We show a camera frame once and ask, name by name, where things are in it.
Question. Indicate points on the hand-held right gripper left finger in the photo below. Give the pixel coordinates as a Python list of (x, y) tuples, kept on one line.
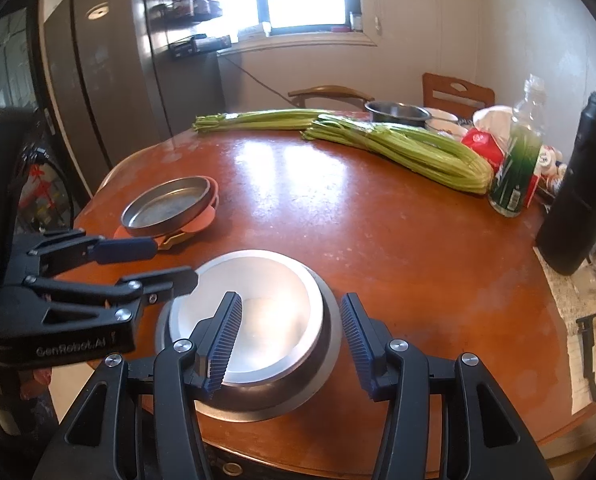
[(223, 345)]

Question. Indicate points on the salmon pink footed plate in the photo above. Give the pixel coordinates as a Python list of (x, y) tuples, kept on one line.
[(203, 220)]

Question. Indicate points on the printed paper sheet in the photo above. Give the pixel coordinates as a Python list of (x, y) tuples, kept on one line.
[(565, 300)]

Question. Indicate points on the clear bottle green label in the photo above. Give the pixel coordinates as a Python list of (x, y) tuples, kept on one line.
[(515, 175)]

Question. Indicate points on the white plastic bag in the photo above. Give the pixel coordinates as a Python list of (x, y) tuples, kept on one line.
[(493, 120)]

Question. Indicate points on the large steel bowl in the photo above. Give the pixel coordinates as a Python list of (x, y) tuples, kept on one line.
[(318, 365)]

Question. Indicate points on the black thermos flask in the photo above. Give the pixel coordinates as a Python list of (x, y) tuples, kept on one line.
[(583, 185)]

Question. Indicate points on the black rack with jars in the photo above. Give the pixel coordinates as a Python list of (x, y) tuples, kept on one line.
[(193, 5)]

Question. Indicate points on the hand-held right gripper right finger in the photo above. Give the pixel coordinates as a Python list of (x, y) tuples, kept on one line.
[(360, 350)]

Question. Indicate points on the shallow steel plate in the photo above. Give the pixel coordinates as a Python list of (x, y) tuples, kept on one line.
[(168, 205)]

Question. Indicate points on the grey refrigerator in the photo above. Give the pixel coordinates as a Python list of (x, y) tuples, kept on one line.
[(113, 85)]

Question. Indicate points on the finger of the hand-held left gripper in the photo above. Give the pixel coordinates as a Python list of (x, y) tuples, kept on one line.
[(173, 282), (128, 249)]

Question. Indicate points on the steel pot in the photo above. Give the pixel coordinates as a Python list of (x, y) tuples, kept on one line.
[(398, 112)]

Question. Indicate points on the small white bottle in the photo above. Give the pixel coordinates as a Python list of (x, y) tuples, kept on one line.
[(553, 160)]

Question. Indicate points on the wooden chair curved back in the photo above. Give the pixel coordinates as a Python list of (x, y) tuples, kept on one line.
[(328, 91)]

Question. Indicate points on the wooden chair with cutout back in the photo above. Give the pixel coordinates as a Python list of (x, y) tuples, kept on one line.
[(453, 92)]

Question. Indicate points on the dark cabinet with red decoration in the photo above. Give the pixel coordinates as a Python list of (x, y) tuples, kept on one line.
[(53, 195)]

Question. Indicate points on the red and white carton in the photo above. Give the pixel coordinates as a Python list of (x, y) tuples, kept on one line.
[(534, 185)]

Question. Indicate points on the thick celery bundle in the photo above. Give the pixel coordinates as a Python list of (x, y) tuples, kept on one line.
[(408, 152)]

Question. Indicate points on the yellow scalloped plate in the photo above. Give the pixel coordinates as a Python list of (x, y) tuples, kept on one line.
[(168, 244)]

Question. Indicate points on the white ceramic bowl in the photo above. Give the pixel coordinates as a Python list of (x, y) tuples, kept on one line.
[(443, 122)]

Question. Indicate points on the long thin celery bundle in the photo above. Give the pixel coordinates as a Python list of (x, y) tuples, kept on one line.
[(258, 119)]

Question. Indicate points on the red plastic bag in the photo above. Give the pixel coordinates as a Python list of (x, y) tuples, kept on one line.
[(483, 147)]

